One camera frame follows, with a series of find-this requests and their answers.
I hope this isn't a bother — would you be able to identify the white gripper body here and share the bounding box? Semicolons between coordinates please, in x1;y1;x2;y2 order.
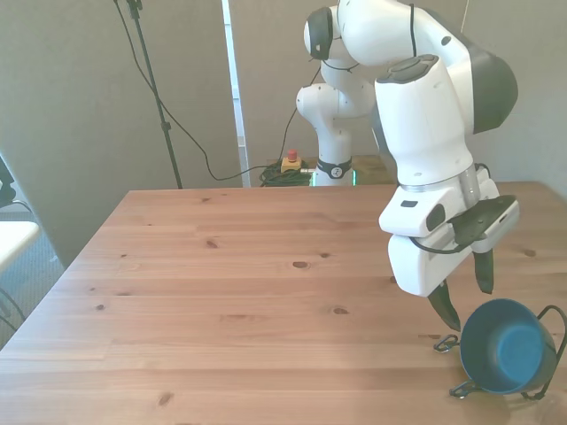
387;222;478;298

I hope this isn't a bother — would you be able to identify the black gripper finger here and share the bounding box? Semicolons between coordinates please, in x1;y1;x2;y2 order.
426;280;462;333
472;248;495;297

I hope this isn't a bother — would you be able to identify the blue plastic bowl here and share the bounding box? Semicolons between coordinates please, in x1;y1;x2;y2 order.
459;298;556;397

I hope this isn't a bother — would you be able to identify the yellow emergency stop button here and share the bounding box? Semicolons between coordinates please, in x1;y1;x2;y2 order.
281;149;304;174

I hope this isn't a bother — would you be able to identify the white vertical partition strip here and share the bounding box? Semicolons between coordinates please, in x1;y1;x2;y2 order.
221;0;252;188

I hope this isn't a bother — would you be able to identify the white side table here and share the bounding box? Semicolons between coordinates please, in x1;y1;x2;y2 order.
0;220;41;272

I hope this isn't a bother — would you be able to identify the black device on side table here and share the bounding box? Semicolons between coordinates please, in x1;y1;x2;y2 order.
0;153;18;208

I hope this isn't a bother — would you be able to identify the black wire dish rack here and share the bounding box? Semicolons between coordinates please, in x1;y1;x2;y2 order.
432;305;567;400

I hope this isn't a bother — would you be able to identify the green coiled cable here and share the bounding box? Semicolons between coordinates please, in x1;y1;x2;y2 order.
258;164;316;188

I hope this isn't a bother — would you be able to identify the black emergency stop cable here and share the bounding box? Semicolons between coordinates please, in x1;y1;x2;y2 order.
281;70;323;161

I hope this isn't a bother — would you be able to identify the black stand cable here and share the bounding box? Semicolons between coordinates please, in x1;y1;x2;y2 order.
113;0;268;182

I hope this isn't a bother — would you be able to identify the black camera stand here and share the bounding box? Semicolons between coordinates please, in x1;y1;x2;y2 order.
112;0;184;190

